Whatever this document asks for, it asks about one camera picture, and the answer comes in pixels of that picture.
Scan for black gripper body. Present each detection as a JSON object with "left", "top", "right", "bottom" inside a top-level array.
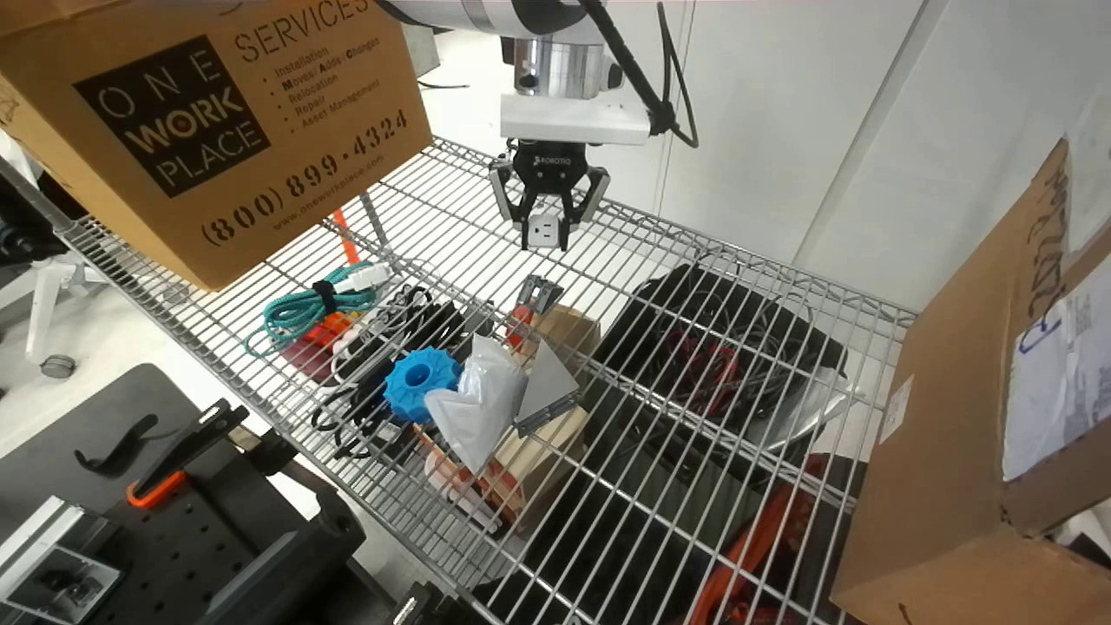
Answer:
[{"left": 506, "top": 137, "right": 599, "bottom": 202}]

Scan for white charger head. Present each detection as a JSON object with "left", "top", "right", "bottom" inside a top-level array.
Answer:
[{"left": 529, "top": 195, "right": 568, "bottom": 253}]

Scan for small brown cardboard box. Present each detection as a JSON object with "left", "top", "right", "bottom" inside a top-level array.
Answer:
[{"left": 534, "top": 303, "right": 602, "bottom": 360}]

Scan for black bag under shelf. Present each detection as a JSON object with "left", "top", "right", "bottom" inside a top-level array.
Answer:
[{"left": 602, "top": 259, "right": 855, "bottom": 456}]

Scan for orange screwdriver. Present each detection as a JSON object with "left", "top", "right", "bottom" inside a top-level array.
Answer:
[{"left": 326, "top": 206, "right": 365, "bottom": 269}]

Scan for grey triangular sheet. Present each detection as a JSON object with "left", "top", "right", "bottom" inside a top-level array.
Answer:
[{"left": 510, "top": 339, "right": 585, "bottom": 437}]

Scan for white plastic bag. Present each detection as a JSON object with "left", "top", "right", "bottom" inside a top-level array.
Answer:
[{"left": 421, "top": 332, "right": 531, "bottom": 477}]

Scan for blue plastic gear spool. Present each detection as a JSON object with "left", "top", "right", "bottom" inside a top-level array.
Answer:
[{"left": 380, "top": 342, "right": 467, "bottom": 427}]

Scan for printed cardboard box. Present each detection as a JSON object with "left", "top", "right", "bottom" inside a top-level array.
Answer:
[{"left": 0, "top": 0, "right": 435, "bottom": 293}]

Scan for orange small box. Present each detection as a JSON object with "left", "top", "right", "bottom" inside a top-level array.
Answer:
[{"left": 281, "top": 310, "right": 363, "bottom": 379}]

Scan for wooden block box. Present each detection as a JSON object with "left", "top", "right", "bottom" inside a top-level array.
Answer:
[{"left": 421, "top": 404, "right": 593, "bottom": 533}]

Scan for black scissors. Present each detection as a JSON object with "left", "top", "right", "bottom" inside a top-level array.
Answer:
[{"left": 310, "top": 386, "right": 393, "bottom": 460}]

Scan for orange tool under shelf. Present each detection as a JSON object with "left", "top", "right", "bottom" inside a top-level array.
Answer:
[{"left": 680, "top": 456, "right": 863, "bottom": 625}]

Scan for plain open cardboard box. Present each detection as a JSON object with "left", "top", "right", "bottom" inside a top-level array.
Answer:
[{"left": 831, "top": 134, "right": 1111, "bottom": 625}]

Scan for black hook tool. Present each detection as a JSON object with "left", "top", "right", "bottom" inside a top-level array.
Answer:
[{"left": 73, "top": 408, "right": 164, "bottom": 480}]

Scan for white paper sheet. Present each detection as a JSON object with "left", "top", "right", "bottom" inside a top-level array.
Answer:
[{"left": 1002, "top": 245, "right": 1111, "bottom": 481}]

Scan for white flat strip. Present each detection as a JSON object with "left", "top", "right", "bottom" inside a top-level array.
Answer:
[{"left": 0, "top": 493, "right": 87, "bottom": 570}]

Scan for black and white photo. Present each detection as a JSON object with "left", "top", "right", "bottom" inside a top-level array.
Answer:
[{"left": 0, "top": 543, "right": 127, "bottom": 625}]

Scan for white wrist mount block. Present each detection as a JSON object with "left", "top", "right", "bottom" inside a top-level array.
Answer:
[{"left": 496, "top": 88, "right": 653, "bottom": 149}]

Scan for silver wire shelf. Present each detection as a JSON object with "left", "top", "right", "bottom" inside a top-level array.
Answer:
[{"left": 48, "top": 134, "right": 916, "bottom": 625}]

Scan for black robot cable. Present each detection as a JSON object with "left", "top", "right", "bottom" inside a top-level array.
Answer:
[{"left": 576, "top": 0, "right": 703, "bottom": 151}]

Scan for teal coiled cable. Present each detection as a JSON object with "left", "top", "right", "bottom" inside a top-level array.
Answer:
[{"left": 244, "top": 267, "right": 386, "bottom": 359}]

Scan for orange-handled black clamp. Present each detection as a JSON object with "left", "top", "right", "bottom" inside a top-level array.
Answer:
[{"left": 121, "top": 397, "right": 253, "bottom": 515}]

